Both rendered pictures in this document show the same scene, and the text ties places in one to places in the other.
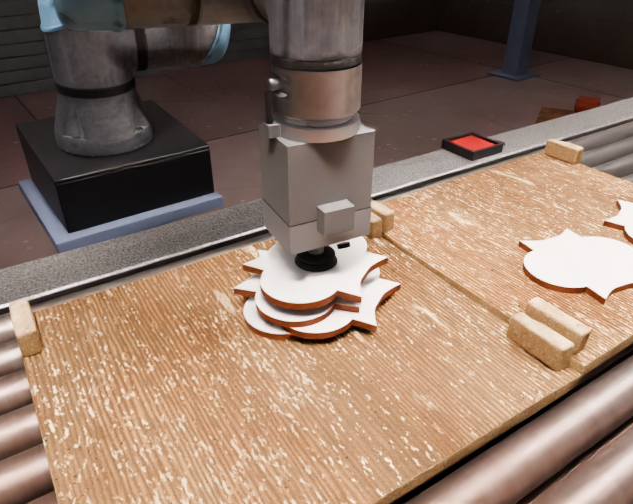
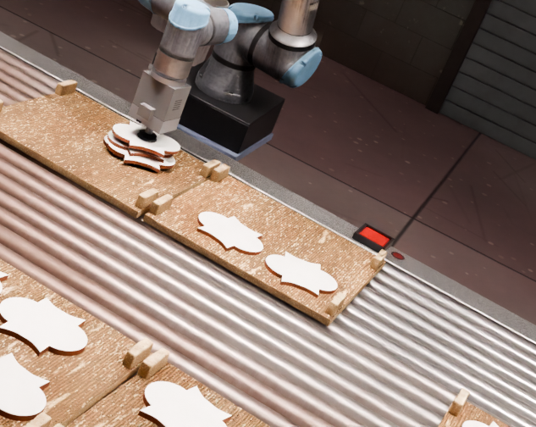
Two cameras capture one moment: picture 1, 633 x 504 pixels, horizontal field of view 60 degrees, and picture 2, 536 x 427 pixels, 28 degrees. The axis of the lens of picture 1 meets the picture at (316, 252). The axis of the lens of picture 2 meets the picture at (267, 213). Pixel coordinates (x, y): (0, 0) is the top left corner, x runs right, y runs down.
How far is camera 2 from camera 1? 1.95 m
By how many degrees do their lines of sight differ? 43
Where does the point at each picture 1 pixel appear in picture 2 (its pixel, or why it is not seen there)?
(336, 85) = (163, 59)
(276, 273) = (129, 127)
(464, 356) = (128, 185)
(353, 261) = (153, 146)
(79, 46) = not seen: hidden behind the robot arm
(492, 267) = (204, 206)
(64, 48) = not seen: hidden behind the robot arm
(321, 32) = (166, 39)
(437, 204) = (258, 202)
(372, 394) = (90, 162)
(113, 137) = (212, 85)
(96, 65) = (226, 46)
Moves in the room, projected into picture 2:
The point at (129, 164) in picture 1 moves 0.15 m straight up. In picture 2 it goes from (202, 100) to (223, 45)
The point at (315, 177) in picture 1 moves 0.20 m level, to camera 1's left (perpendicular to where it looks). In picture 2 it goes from (147, 90) to (109, 47)
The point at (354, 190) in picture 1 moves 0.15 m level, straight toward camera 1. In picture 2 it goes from (159, 108) to (91, 97)
